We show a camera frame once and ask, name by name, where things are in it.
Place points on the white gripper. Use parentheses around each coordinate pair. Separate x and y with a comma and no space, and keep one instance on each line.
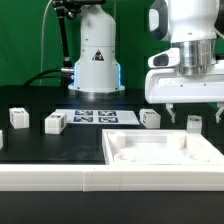
(164,84)

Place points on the sheet of fiducial tags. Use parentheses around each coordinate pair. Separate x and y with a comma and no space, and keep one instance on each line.
(111,117)

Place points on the white square tabletop part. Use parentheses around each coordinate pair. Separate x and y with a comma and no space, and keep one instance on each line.
(158,147)

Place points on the white block at left edge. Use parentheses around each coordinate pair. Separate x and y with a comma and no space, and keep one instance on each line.
(1,139)

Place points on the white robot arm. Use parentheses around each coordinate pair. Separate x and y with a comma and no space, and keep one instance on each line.
(168,49)

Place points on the white U-shaped fence wall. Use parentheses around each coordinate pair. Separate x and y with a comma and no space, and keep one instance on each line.
(86,178)

